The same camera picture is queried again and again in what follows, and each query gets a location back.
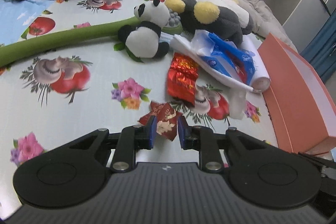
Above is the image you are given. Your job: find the dark red candy wrapper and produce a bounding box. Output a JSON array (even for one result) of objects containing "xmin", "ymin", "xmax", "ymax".
[{"xmin": 139, "ymin": 101, "xmax": 182, "ymax": 141}]

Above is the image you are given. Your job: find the small panda plush toy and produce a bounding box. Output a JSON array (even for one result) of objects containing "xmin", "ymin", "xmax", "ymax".
[{"xmin": 117, "ymin": 0, "xmax": 170, "ymax": 59}]

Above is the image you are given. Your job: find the white tissue paper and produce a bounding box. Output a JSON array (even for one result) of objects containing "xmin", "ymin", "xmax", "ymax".
[{"xmin": 170, "ymin": 35, "xmax": 254, "ymax": 120}]

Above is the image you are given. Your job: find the red foil snack packet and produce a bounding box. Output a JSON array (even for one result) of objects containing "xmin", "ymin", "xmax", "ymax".
[{"xmin": 167, "ymin": 52, "xmax": 199, "ymax": 106}]

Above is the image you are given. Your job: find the white cylindrical roll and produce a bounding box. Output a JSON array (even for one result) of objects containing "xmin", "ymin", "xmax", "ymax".
[{"xmin": 241, "ymin": 35, "xmax": 270, "ymax": 93}]

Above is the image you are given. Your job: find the pink cardboard box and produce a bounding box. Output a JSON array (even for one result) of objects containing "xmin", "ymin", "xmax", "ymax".
[{"xmin": 258, "ymin": 34, "xmax": 335, "ymax": 156}]

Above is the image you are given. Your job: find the blue white plastic bag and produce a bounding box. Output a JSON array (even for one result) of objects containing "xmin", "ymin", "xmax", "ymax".
[{"xmin": 191, "ymin": 30, "xmax": 255, "ymax": 85}]

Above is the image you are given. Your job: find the blue face mask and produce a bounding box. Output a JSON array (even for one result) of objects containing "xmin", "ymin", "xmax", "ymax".
[{"xmin": 159, "ymin": 32, "xmax": 173, "ymax": 44}]

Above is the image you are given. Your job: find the grey penguin plush toy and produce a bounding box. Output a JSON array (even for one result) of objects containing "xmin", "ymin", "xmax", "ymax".
[{"xmin": 165, "ymin": 0, "xmax": 254, "ymax": 46}]

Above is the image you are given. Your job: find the blue curtain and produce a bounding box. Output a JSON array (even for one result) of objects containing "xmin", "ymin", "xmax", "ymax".
[{"xmin": 300, "ymin": 11, "xmax": 336, "ymax": 83}]

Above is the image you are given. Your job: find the green handled massage brush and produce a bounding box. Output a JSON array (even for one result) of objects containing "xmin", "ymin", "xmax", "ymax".
[{"xmin": 0, "ymin": 9, "xmax": 184, "ymax": 68}]

